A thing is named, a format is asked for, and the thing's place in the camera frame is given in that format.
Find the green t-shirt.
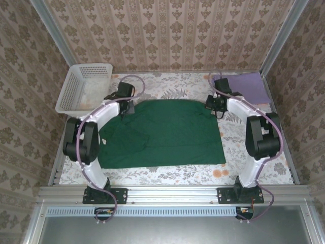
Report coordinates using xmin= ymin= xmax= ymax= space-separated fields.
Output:
xmin=97 ymin=99 xmax=227 ymax=170

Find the white plastic basket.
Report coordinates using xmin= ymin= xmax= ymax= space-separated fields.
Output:
xmin=55 ymin=63 xmax=114 ymax=116

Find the purple folded t-shirt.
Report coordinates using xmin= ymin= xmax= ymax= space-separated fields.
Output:
xmin=213 ymin=72 xmax=272 ymax=104

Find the floral tablecloth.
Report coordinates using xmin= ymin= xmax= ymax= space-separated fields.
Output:
xmin=58 ymin=72 xmax=295 ymax=186

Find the black connector box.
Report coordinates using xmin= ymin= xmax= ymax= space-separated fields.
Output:
xmin=94 ymin=207 xmax=115 ymax=221
xmin=235 ymin=206 xmax=254 ymax=221

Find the grey metal panel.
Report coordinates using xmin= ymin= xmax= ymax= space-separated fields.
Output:
xmin=24 ymin=203 xmax=325 ymax=244

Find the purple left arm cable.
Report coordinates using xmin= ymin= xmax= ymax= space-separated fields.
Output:
xmin=76 ymin=75 xmax=146 ymax=226

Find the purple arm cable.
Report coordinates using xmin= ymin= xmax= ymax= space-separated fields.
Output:
xmin=76 ymin=75 xmax=146 ymax=226
xmin=208 ymin=72 xmax=284 ymax=224

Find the aluminium frame post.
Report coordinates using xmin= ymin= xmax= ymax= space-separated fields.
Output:
xmin=29 ymin=0 xmax=85 ymax=80
xmin=259 ymin=0 xmax=312 ymax=77

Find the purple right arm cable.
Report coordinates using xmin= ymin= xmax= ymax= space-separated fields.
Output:
xmin=208 ymin=72 xmax=284 ymax=224

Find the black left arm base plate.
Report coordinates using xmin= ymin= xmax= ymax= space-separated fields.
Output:
xmin=82 ymin=187 xmax=128 ymax=205

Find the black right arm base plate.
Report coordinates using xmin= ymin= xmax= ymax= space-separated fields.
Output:
xmin=217 ymin=187 xmax=265 ymax=204

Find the aluminium mounting rail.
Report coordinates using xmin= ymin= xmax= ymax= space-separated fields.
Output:
xmin=38 ymin=185 xmax=312 ymax=204

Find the slotted light blue cable duct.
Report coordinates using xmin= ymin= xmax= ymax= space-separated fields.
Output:
xmin=47 ymin=206 xmax=241 ymax=217

